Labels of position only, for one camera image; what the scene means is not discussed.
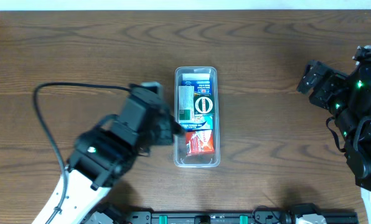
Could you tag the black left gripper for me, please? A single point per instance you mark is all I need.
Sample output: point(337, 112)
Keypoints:
point(165, 125)

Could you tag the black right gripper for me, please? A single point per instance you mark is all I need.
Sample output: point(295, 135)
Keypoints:
point(312, 78)

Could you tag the red Panadol box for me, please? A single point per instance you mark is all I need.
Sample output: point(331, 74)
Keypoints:
point(199, 142)

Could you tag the white green medicine box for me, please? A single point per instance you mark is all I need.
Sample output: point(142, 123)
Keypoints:
point(186, 103)

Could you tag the dark green round-logo box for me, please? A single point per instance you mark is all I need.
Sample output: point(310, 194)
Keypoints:
point(204, 104)

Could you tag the blue Kool Fever box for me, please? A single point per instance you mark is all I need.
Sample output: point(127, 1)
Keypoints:
point(200, 122)

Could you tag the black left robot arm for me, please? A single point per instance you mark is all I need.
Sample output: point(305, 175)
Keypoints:
point(102, 155)

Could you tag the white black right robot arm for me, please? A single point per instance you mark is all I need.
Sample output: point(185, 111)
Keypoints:
point(348, 99)

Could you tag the clear plastic container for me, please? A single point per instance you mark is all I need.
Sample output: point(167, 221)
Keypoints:
point(181, 159)

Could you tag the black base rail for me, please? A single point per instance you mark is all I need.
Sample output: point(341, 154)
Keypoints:
point(301, 213)

